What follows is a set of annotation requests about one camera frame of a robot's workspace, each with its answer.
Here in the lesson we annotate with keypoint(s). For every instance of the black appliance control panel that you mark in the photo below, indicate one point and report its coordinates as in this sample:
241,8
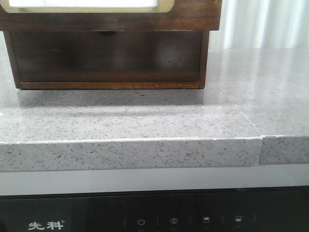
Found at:
283,209

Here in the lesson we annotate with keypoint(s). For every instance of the dark wooden drawer cabinet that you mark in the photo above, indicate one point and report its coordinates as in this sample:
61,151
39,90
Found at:
205,60

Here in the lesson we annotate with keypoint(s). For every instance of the white pleated curtain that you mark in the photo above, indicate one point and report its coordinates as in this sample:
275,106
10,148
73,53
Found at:
259,24

